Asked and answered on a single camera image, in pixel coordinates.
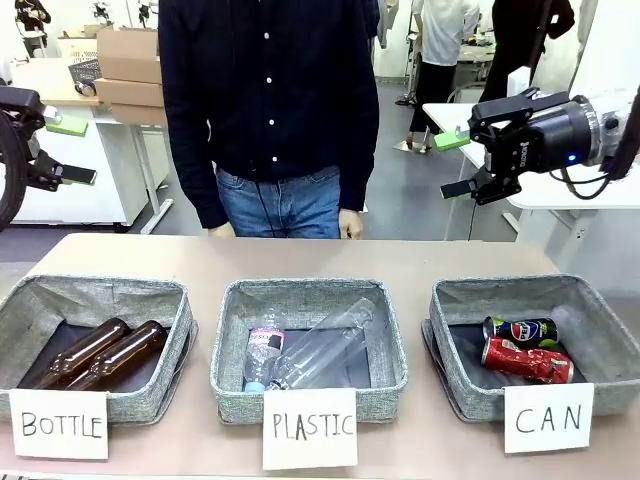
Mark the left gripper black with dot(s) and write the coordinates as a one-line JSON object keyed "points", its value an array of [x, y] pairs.
{"points": [[20, 105]]}

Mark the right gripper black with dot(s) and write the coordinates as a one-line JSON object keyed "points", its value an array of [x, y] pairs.
{"points": [[555, 135]]}

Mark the dark Pepsi can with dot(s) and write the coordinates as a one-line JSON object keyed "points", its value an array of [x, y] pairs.
{"points": [[522, 332]]}

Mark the brown glass bottle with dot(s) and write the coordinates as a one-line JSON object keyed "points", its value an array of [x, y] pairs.
{"points": [[82, 352], [127, 350]]}

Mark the crushed red cola can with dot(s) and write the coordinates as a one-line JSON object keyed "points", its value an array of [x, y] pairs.
{"points": [[525, 360]]}

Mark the large clear plastic bottle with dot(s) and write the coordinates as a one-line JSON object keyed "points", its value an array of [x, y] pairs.
{"points": [[325, 345]]}

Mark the small clear water bottle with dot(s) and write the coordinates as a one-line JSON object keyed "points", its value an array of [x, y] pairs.
{"points": [[262, 355]]}

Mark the black mesh basket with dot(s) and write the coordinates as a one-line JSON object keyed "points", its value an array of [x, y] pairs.
{"points": [[84, 75]]}

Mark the grey fabric basket plastic label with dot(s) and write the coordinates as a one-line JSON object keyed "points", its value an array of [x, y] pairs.
{"points": [[310, 295]]}

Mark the grey fabric basket can label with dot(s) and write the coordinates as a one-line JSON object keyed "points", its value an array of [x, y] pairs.
{"points": [[475, 395]]}

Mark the grey fabric basket bottle label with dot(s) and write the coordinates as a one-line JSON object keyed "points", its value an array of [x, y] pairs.
{"points": [[150, 400]]}

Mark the white paper sign CAN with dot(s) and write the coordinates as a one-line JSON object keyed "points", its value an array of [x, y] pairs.
{"points": [[548, 417]]}

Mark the person's left hand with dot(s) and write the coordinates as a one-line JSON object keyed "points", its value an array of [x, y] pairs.
{"points": [[351, 225]]}

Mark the person's right hand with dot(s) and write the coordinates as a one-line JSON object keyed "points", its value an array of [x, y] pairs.
{"points": [[221, 231]]}

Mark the wooden top desk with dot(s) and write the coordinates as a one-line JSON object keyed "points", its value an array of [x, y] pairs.
{"points": [[50, 85]]}

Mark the white desk with legs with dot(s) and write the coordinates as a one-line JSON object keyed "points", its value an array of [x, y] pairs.
{"points": [[145, 165]]}

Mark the flat closed cardboard box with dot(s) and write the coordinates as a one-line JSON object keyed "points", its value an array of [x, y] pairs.
{"points": [[127, 92], [137, 114]]}

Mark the white plastic crate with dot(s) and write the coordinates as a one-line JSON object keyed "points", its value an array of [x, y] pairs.
{"points": [[77, 50]]}

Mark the person in black clothes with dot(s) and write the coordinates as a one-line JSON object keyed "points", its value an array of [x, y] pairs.
{"points": [[520, 40]]}

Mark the open cardboard box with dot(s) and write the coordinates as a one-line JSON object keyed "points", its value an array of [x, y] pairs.
{"points": [[127, 55]]}

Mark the person in white shirt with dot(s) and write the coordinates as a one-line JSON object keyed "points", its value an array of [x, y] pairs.
{"points": [[445, 35]]}

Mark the person in dark shirt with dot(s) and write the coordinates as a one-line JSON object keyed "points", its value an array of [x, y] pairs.
{"points": [[270, 100]]}

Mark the white paper sign BOTTLE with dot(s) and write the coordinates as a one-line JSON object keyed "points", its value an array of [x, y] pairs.
{"points": [[59, 424]]}

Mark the white paper sign PLASTIC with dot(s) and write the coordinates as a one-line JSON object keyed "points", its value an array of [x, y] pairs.
{"points": [[310, 427]]}

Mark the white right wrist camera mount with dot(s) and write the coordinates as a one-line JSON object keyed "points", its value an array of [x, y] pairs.
{"points": [[519, 82]]}

